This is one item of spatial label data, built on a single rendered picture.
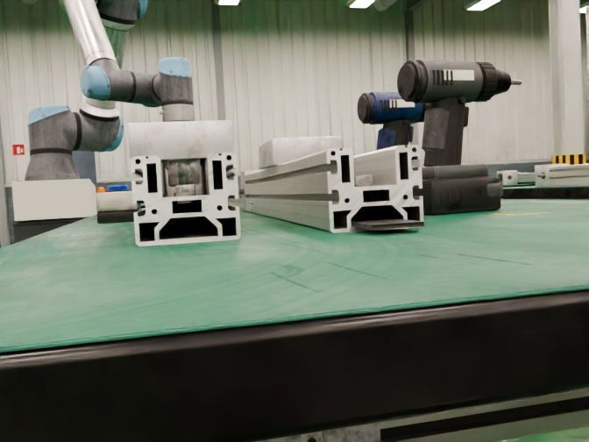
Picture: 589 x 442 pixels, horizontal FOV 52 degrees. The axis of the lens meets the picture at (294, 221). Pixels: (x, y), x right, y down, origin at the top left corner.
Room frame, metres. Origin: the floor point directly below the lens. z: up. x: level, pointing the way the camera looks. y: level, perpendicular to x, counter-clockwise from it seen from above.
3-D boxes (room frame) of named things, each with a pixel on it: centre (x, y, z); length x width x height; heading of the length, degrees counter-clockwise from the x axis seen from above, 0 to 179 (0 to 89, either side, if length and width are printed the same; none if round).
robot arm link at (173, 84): (1.44, 0.26, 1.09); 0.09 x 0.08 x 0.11; 38
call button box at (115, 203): (1.22, 0.35, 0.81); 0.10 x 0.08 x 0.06; 100
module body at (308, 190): (1.01, -0.01, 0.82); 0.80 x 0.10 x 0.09; 10
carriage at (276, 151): (1.01, -0.01, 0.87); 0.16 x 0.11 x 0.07; 10
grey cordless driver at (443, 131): (0.89, -0.26, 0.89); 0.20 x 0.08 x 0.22; 109
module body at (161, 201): (0.97, 0.18, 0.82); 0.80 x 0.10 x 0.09; 10
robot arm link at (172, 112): (1.44, 0.27, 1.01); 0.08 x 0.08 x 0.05
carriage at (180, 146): (0.72, 0.13, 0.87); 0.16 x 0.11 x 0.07; 10
